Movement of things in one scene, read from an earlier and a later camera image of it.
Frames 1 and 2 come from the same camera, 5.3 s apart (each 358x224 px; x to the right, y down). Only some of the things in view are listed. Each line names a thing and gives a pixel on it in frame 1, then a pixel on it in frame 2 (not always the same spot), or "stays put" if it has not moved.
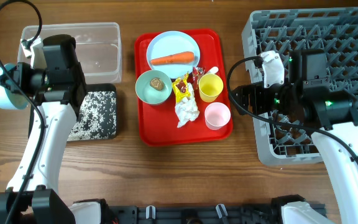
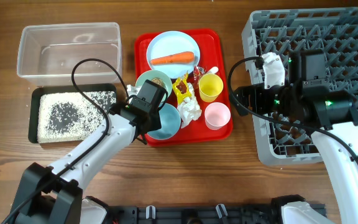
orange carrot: x=183 y=57 stays put
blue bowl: x=4 y=98 -> x=170 y=121
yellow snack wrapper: x=181 y=88 stays put
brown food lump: x=157 y=83 stays put
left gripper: x=18 y=84 -> x=156 y=124
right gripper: x=257 y=91 stays put
